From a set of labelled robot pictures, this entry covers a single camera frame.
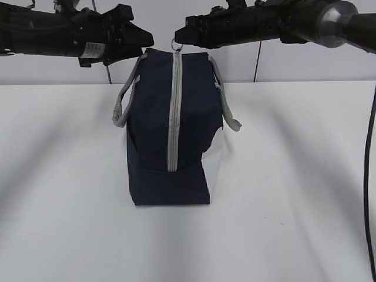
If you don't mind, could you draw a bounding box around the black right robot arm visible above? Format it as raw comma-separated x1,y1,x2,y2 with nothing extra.
174,1,375,53

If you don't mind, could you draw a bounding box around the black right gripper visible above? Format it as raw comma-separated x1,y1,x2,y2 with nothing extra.
174,5,280,49

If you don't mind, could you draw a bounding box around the navy and white lunch bag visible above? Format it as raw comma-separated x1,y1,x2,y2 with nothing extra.
112,48,241,206

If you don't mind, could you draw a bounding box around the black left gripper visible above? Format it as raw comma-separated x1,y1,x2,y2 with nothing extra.
69,4,155,68

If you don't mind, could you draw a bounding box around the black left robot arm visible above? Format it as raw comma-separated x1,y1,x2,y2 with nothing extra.
1,1,154,68

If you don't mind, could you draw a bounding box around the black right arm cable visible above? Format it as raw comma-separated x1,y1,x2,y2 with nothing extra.
362,86,376,282

